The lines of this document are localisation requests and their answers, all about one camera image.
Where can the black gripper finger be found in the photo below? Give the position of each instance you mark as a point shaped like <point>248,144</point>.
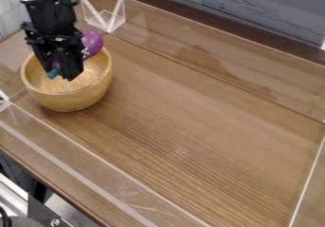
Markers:
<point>69,57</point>
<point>43,52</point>

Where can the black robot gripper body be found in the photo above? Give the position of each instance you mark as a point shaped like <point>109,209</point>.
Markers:
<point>51,25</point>

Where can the purple toy eggplant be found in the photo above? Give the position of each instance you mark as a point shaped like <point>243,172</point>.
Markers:
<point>92,42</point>

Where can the brown wooden bowl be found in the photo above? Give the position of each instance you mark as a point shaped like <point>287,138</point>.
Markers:
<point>61,95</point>

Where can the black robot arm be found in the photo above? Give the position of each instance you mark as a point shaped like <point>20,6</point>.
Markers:
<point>55,40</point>

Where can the clear acrylic corner bracket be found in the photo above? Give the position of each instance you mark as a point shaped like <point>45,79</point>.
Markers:
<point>105,20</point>

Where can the clear acrylic tray wall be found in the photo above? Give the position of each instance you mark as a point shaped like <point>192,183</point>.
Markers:
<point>206,139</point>

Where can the black metal table bracket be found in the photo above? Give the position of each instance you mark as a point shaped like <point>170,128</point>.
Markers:
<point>41,214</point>

